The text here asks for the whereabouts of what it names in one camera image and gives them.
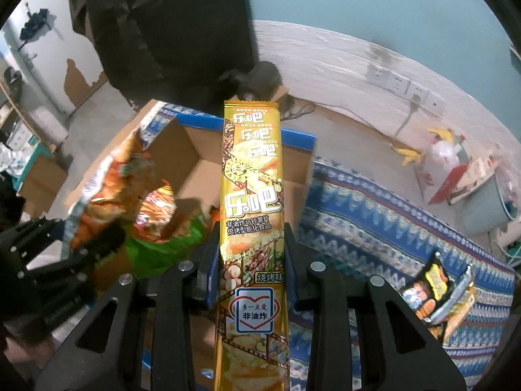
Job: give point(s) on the dark hanging cloth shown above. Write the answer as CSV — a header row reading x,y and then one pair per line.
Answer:
x,y
34,24

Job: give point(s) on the long yellow chip packet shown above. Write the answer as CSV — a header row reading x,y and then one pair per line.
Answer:
x,y
250,195

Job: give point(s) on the blue patterned blanket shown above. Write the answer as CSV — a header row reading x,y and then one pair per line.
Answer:
x,y
366,228

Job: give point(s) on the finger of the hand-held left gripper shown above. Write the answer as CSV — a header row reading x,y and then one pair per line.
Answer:
x,y
101,244

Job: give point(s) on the clear bin liner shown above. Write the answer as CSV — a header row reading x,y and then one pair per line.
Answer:
x,y
506,187

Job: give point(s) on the white wall socket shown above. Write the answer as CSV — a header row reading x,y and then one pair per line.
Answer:
x,y
376,75
397,82
421,89
435,102

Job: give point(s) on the yellow banana peel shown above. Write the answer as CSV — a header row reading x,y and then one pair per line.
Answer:
x,y
409,155
441,134

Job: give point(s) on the small brown box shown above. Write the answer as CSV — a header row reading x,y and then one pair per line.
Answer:
x,y
283,97

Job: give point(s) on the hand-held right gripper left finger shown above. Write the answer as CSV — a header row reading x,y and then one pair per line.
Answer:
x,y
209,269

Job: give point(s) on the brown cardboard carton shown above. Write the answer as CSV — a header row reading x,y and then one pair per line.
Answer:
x,y
42,183

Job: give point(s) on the orange chip packet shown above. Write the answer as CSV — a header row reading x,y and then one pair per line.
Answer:
x,y
110,187

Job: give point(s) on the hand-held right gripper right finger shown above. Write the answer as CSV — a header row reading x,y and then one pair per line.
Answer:
x,y
301,269

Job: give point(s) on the white door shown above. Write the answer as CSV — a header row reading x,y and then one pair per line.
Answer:
x,y
44,73

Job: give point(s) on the red and white paper bag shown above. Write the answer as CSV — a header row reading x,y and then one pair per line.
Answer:
x,y
441,187

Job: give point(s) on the blue rimmed cardboard box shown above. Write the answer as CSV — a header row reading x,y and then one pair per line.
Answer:
x,y
191,163

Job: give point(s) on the large orange snack packet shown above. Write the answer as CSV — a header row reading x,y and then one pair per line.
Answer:
x,y
156,211

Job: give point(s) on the white plastic bag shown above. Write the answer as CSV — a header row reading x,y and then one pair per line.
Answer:
x,y
445,157

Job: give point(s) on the light blue trash bin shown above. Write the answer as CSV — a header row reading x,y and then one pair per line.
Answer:
x,y
484,211

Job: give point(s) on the black cartoon snack packet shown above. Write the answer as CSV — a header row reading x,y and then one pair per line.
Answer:
x,y
427,289

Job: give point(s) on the green snack packet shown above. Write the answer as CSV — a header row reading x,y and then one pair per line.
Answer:
x,y
163,256

